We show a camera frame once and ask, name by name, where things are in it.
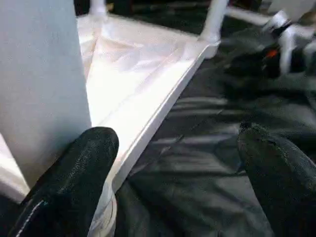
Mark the white plastic table top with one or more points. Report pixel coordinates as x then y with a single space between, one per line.
135 74

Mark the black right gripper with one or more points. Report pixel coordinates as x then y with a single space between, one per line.
259 61

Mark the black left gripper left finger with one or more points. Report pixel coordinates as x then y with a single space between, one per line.
69 187

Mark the black plastic mat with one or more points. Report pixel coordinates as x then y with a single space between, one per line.
209 148

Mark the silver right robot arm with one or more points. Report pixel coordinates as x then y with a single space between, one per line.
306 55

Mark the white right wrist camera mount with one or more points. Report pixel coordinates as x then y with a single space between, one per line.
291 37

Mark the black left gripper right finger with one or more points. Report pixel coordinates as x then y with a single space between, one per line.
284 187

